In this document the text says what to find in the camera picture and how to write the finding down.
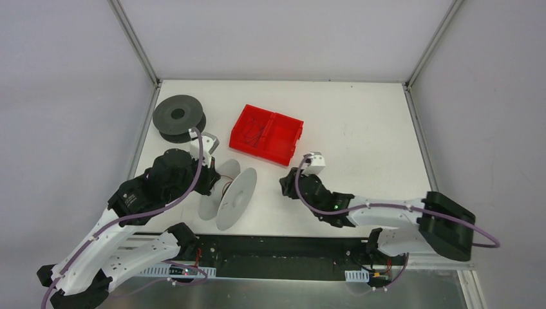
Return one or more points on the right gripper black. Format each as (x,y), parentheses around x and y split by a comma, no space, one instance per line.
(289,184)

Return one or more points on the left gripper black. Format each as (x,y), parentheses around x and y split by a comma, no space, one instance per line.
(208,179)

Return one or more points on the white translucent cable spool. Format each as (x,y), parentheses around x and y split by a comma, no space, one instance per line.
(230,196)

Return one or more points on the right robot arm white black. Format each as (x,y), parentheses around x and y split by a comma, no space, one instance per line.
(434,223)

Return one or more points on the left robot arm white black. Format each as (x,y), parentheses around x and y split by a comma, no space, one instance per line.
(87,277)

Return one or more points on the red two-compartment bin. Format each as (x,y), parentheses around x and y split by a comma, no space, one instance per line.
(266,134)

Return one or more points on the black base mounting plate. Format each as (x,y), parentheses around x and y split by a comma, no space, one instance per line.
(289,258)

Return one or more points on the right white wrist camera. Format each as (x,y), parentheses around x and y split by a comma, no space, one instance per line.
(314,163)

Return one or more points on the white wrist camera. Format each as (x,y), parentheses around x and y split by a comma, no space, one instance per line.
(314,163)
(203,147)

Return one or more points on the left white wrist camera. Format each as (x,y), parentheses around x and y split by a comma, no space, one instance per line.
(203,147)

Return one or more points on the black cable spool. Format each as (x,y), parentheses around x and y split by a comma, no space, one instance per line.
(176,115)

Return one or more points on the left aluminium frame post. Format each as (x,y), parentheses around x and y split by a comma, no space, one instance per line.
(132,37)

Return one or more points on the aluminium frame post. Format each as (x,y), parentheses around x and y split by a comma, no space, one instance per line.
(444,24)
(132,37)

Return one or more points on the right aluminium frame post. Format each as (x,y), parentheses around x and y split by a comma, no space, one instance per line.
(444,24)

